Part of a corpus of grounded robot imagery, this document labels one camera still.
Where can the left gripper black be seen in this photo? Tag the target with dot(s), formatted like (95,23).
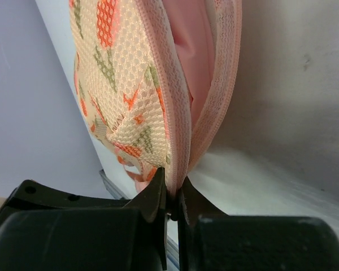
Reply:
(31,195)

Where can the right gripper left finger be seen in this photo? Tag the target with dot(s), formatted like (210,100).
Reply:
(132,237)

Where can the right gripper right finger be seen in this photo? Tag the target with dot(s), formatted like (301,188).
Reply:
(209,239)

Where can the pink bra inside bag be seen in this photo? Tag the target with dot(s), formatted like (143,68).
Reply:
(195,48)

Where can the floral mesh laundry bag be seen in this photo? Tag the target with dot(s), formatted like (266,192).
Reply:
(132,91)

